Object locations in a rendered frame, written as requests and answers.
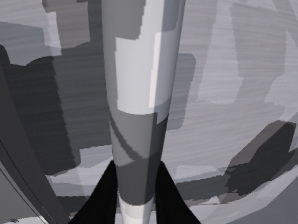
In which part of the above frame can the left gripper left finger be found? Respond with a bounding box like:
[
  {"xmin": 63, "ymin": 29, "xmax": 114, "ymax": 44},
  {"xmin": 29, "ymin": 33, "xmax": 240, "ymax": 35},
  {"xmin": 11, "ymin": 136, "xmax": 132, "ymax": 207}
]
[{"xmin": 68, "ymin": 160, "xmax": 118, "ymax": 224}]

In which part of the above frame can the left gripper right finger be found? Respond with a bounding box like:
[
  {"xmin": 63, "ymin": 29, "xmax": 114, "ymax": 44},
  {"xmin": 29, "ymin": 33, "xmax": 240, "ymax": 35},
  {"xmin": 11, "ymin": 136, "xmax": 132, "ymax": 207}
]
[{"xmin": 155, "ymin": 161, "xmax": 201, "ymax": 224}]

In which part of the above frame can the white tube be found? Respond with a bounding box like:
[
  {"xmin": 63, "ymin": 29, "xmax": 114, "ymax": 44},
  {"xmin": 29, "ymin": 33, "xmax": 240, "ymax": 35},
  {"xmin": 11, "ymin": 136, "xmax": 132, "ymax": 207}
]
[{"xmin": 101, "ymin": 0, "xmax": 186, "ymax": 224}]

